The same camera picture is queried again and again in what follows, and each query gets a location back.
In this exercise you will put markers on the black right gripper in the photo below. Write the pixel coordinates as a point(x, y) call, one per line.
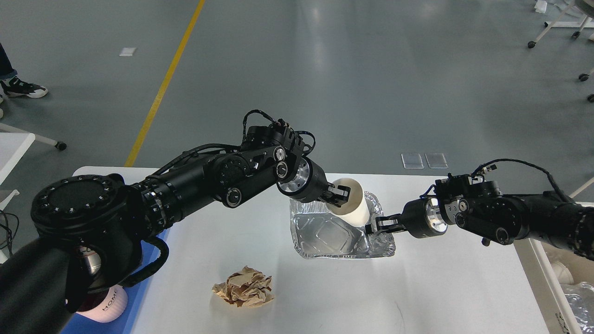
point(421, 218)

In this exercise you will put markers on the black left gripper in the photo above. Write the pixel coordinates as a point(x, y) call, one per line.
point(310, 184)

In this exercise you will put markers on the white paper cup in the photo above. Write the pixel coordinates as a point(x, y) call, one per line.
point(355, 211)

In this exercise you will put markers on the aluminium foil tray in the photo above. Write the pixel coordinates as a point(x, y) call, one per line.
point(316, 232)

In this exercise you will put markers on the brown paper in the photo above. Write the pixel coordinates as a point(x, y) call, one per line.
point(248, 288)

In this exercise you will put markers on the pink ribbed mug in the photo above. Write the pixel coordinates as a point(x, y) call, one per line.
point(105, 306)

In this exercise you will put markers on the square stainless steel tin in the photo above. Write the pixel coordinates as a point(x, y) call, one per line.
point(90, 259)

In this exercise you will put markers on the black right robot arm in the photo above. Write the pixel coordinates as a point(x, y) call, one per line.
point(477, 205)

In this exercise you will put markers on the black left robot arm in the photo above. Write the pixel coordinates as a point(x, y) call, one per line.
point(95, 231)

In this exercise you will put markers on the clear floor plate left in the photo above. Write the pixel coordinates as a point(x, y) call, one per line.
point(412, 161)

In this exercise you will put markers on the clear floor plate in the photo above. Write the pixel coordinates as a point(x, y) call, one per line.
point(412, 161)
point(436, 161)

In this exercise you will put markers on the clear floor plate right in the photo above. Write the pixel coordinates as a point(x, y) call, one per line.
point(436, 161)

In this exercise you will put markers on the white plastic bin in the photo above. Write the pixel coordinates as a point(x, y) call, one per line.
point(536, 258)

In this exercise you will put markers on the white cup in bin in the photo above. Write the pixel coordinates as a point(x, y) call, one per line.
point(562, 273)

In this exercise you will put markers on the black chair caster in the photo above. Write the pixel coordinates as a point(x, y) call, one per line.
point(584, 77)

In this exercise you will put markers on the white paper scrap on floor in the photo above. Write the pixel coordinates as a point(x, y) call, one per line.
point(127, 52)

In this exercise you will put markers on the white side table left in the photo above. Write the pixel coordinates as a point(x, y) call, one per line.
point(14, 144)

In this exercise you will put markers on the person in dark jeans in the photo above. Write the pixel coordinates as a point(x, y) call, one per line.
point(12, 85)

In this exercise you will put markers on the white wheeled cart frame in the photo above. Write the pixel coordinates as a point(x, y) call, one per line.
point(585, 9)

